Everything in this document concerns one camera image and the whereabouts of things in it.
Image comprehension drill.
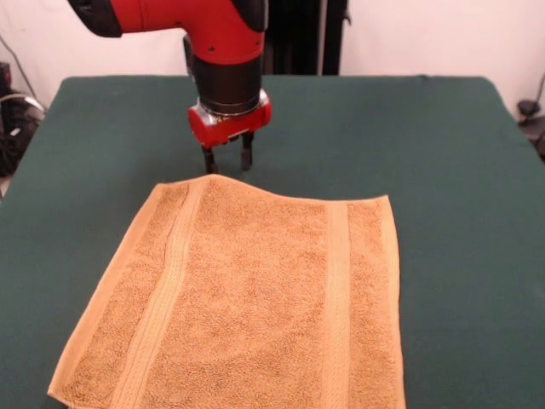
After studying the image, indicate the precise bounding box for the dark green tablecloth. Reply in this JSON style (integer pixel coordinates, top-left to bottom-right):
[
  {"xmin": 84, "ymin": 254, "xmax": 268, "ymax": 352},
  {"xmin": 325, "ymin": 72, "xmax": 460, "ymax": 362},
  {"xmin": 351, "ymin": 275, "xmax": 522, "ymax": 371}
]
[{"xmin": 0, "ymin": 75, "xmax": 545, "ymax": 409}]

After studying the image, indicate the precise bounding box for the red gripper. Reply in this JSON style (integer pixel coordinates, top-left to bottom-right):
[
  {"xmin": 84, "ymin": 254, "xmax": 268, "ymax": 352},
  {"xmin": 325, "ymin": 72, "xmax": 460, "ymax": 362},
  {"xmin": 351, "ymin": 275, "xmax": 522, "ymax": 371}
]
[{"xmin": 187, "ymin": 89, "xmax": 274, "ymax": 176}]

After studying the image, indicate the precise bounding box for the black equipment with cables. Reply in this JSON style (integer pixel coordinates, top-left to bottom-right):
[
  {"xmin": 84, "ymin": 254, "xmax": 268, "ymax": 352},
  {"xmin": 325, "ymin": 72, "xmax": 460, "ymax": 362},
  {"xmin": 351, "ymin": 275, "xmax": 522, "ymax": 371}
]
[{"xmin": 0, "ymin": 61, "xmax": 47, "ymax": 176}]

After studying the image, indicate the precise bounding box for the yellow-orange terry towel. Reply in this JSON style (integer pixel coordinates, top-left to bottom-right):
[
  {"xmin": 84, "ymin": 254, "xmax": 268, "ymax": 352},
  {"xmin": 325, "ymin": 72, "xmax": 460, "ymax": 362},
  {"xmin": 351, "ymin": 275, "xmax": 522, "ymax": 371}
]
[{"xmin": 46, "ymin": 173, "xmax": 408, "ymax": 409}]

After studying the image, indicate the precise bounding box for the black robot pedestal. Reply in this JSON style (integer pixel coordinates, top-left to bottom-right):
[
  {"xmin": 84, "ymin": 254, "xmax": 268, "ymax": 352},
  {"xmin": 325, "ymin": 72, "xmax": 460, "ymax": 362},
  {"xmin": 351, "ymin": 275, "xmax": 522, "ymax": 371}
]
[{"xmin": 261, "ymin": 0, "xmax": 353, "ymax": 77}]

